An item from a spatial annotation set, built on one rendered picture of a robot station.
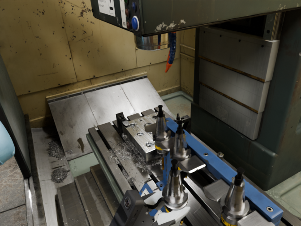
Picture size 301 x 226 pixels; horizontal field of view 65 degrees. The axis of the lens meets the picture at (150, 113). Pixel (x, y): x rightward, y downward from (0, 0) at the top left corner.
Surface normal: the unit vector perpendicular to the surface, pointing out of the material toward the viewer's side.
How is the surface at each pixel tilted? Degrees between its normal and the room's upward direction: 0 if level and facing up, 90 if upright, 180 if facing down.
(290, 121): 90
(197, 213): 0
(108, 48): 90
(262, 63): 90
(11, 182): 0
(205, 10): 90
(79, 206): 8
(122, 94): 24
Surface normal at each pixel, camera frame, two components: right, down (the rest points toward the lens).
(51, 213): 0.20, -0.91
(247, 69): -0.88, 0.26
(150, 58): 0.47, 0.42
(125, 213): -0.77, -0.17
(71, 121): 0.14, -0.61
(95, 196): -0.12, -0.91
